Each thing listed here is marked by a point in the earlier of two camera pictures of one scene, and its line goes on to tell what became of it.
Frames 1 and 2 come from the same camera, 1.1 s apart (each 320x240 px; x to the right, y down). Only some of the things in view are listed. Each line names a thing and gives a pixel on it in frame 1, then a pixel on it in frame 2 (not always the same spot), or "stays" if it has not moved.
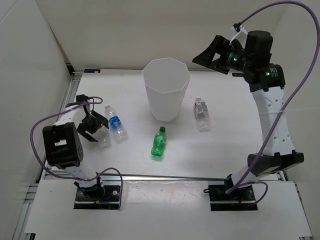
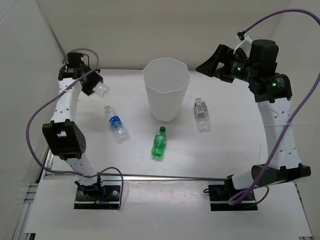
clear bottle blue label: [116, 125] stays
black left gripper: [99, 120] to [95, 79]
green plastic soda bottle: [158, 147] stays
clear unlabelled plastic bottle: [104, 137] to [101, 89]
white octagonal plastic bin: [166, 80] stays
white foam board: [172, 207] stays
